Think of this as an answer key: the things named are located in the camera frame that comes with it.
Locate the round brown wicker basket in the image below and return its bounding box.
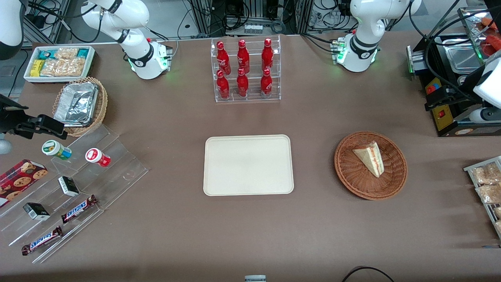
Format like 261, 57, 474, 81
334, 131, 408, 201

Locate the thick black machine cable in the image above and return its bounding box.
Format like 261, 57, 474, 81
425, 0, 501, 104

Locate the red cookie box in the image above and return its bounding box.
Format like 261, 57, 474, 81
0, 159, 49, 208

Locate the red lid snack cup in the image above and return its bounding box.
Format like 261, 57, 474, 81
85, 148, 111, 168

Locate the red cola bottle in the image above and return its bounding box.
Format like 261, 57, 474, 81
260, 68, 273, 98
261, 38, 274, 71
236, 68, 249, 98
216, 70, 230, 99
237, 39, 250, 74
216, 41, 231, 75

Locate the black sealing machine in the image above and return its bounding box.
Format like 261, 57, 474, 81
406, 6, 501, 137

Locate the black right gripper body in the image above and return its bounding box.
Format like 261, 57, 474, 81
0, 95, 40, 140

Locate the black floor cable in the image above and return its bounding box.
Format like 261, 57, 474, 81
341, 266, 396, 282

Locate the beige rectangular plastic tray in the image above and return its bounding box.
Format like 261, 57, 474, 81
203, 135, 294, 196

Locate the large clear cracker bag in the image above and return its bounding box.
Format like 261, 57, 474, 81
41, 58, 85, 77

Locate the white plastic snack bin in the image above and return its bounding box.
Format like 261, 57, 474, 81
24, 46, 96, 83

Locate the metal snack tray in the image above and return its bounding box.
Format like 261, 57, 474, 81
463, 155, 501, 240

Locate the small black box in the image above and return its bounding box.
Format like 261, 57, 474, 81
58, 176, 80, 197
23, 202, 51, 221

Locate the small clear cracker bag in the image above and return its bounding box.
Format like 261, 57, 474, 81
55, 48, 79, 60

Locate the steel pan insert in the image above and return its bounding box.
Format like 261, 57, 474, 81
445, 46, 490, 74

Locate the triangular sandwich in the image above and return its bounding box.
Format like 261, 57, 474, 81
352, 141, 385, 178

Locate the aluminium foil tray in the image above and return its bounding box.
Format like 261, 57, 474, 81
54, 82, 99, 127

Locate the clear acrylic tiered stand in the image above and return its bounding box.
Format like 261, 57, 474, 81
0, 125, 150, 264

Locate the Snickers chocolate bar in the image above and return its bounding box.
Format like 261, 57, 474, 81
61, 195, 98, 224
21, 226, 63, 256

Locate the clear acrylic bottle rack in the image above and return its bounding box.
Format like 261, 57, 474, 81
211, 35, 281, 103

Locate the green lid snack cup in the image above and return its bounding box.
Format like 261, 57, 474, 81
42, 140, 72, 161

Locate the oval light wicker basket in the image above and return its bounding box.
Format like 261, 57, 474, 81
52, 77, 108, 137

